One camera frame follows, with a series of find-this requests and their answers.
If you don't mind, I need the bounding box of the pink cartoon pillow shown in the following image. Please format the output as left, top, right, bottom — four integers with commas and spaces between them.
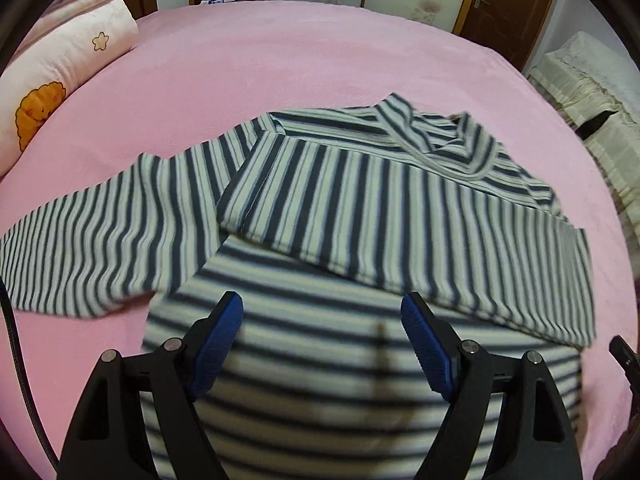
0, 0, 140, 176

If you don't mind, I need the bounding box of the black cable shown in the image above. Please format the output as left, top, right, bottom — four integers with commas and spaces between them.
0, 280, 56, 461

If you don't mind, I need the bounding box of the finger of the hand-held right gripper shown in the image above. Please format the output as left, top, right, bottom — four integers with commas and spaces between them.
608, 335, 640, 376

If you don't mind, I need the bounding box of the sofa with beige cover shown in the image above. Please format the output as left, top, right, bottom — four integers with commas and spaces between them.
527, 30, 640, 281

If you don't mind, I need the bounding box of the brown wooden door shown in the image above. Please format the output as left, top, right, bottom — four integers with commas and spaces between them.
460, 0, 561, 73

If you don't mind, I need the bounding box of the striped long-sleeve shirt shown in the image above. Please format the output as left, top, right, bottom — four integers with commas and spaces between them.
0, 92, 598, 480

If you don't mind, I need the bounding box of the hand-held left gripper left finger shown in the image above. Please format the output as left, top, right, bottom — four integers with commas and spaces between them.
59, 291, 244, 480

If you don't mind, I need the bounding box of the pink bed blanket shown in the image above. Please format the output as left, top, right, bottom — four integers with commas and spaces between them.
0, 2, 640, 480

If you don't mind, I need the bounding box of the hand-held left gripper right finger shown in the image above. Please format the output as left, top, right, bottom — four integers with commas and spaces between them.
401, 292, 583, 480

